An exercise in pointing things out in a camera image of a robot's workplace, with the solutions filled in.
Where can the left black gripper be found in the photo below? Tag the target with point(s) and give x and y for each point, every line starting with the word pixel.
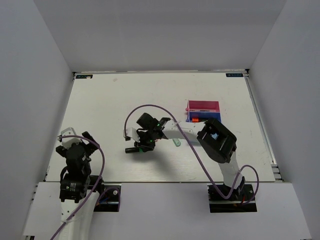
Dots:
pixel 91 146

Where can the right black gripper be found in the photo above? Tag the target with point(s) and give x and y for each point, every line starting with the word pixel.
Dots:
pixel 142 144

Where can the green highlighter marker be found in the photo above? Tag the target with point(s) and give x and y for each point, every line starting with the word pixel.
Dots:
pixel 131 150

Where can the orange highlighter marker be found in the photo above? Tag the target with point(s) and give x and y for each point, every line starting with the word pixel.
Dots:
pixel 199 120

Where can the green capped black pen refill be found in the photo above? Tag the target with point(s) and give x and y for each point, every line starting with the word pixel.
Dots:
pixel 201 110

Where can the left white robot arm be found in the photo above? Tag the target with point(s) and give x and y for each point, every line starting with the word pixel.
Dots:
pixel 76 182

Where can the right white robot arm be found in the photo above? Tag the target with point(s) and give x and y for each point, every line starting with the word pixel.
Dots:
pixel 216 140

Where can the green correction tape case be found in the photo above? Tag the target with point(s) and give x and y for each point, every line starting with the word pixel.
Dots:
pixel 176 142

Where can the pink storage bin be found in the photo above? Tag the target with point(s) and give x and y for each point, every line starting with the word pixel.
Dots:
pixel 213 106

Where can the dark blue storage bin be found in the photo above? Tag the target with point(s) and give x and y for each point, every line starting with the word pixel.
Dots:
pixel 205 115

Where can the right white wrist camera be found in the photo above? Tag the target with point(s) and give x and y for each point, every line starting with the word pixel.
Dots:
pixel 130 133

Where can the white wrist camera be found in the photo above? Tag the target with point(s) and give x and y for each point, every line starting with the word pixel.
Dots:
pixel 68 137
pixel 130 133

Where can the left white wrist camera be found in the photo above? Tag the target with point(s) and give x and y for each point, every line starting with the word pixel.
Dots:
pixel 68 137

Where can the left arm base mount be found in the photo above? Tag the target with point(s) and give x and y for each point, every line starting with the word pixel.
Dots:
pixel 109 200

